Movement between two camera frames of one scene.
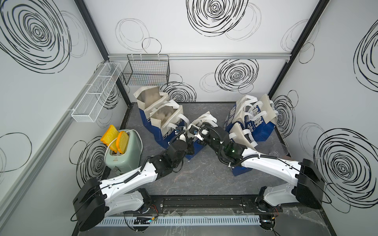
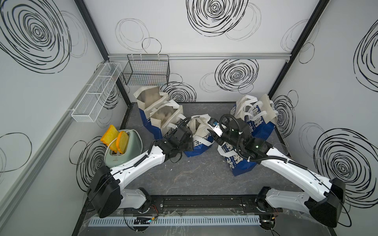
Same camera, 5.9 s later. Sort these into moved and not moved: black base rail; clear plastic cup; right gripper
Moved: right gripper
Not moved: clear plastic cup; black base rail
